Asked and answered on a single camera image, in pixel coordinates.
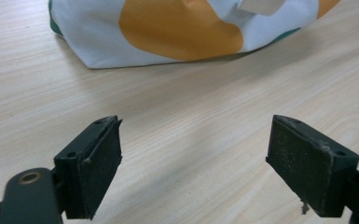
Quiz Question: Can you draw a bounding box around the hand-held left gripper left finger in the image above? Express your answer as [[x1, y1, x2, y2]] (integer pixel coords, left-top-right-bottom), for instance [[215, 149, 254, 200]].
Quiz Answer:
[[53, 115, 123, 221]]

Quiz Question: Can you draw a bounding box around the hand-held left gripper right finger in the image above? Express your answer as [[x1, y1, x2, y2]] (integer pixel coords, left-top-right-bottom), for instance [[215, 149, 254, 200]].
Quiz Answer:
[[265, 114, 359, 218]]

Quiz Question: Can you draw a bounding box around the white orange green cloth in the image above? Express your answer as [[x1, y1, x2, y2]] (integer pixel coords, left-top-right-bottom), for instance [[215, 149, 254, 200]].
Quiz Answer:
[[48, 0, 342, 70]]

